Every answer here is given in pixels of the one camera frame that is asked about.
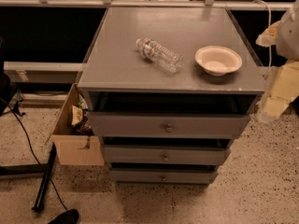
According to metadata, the grey middle drawer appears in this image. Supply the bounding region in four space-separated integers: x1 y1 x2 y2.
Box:
104 146 231 166

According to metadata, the snack bag in box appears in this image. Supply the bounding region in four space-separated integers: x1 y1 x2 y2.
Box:
72 105 84 126

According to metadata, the grey drawer cabinet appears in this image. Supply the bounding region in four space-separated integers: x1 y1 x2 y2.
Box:
78 7 264 172

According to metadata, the clear plastic water bottle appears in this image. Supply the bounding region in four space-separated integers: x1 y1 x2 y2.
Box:
135 38 183 74

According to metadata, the white paper bowl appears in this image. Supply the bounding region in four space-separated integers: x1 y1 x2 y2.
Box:
195 46 242 77

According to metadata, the grey bottom drawer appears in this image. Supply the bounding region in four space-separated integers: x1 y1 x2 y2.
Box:
110 170 218 185

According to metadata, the grey metal rail frame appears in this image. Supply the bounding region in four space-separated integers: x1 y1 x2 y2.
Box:
0 0 295 83

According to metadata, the grey top drawer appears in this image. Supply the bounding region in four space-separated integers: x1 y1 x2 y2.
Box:
88 112 250 139

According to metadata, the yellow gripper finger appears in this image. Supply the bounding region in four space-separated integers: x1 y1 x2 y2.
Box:
257 61 299 123
255 21 280 48

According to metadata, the grey drawer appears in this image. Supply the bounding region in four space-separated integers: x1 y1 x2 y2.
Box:
88 112 250 139
104 146 231 166
110 170 218 185

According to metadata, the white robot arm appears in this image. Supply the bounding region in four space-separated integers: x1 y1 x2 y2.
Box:
256 0 299 123

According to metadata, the brown cardboard box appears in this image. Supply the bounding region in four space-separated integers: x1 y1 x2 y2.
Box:
51 84 105 166

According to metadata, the white cable at right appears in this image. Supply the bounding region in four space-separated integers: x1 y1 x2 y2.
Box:
252 0 273 79

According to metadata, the black shoe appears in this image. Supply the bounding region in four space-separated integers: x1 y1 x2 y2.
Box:
48 209 79 224

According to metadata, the black metal stand leg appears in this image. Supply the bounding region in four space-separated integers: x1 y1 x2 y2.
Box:
32 145 56 213

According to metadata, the black cable on floor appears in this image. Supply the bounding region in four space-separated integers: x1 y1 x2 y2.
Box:
0 97 68 212

